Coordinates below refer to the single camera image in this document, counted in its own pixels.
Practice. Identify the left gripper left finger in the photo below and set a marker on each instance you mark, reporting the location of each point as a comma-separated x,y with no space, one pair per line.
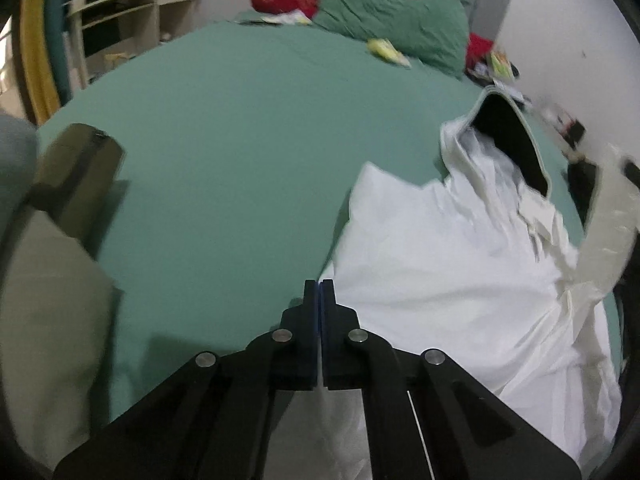
211,418

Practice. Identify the yellow curtain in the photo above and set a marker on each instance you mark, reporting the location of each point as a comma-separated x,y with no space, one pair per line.
40,86

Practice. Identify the yellow small cloth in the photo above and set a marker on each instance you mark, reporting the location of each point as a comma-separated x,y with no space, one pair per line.
383,49

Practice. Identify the olive folded garment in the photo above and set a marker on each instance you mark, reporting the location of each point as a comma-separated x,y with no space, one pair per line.
56,303

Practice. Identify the teal curtain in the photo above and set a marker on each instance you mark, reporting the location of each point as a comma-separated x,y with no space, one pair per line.
54,26

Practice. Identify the black clothes pile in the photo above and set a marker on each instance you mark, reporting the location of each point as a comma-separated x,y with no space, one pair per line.
581,178

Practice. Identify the pile of books and snacks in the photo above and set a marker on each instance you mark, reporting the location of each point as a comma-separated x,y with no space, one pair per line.
494,69

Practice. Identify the black small speaker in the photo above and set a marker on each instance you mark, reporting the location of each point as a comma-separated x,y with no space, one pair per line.
571,130

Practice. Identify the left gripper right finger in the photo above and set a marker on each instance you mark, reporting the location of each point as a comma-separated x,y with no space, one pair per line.
426,417

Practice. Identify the grey folded sweater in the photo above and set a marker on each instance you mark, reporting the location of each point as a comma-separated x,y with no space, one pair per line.
18,157

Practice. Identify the green pillow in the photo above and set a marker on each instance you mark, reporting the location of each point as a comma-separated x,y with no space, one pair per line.
436,32

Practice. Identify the white hooded jacket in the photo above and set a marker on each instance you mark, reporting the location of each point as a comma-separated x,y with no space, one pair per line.
479,265

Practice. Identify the green bed sheet mattress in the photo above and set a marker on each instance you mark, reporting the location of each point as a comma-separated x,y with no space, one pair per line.
242,144

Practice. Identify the white paper on bed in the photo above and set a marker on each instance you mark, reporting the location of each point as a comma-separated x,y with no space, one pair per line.
294,18

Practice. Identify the white computer desk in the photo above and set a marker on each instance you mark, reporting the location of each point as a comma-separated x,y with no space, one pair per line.
103,34

